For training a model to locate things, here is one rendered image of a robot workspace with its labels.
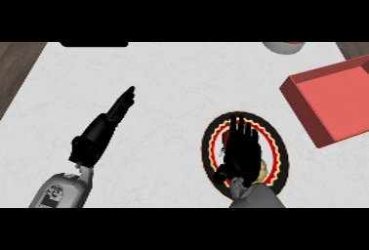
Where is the red cardboard box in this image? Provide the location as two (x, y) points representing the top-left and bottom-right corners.
(278, 54), (369, 149)

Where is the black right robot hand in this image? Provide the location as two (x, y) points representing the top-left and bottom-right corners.
(213, 114), (266, 189)

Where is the grey round pot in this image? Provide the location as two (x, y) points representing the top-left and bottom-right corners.
(261, 42), (307, 56)

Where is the red bell pepper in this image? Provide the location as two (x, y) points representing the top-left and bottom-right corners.
(220, 130), (232, 146)

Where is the black patterned round plate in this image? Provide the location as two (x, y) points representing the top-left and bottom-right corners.
(201, 111), (291, 202)

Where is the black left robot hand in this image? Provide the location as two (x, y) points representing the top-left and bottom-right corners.
(68, 85), (138, 169)

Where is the black flat appliance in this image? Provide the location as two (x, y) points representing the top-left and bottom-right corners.
(59, 42), (130, 49)

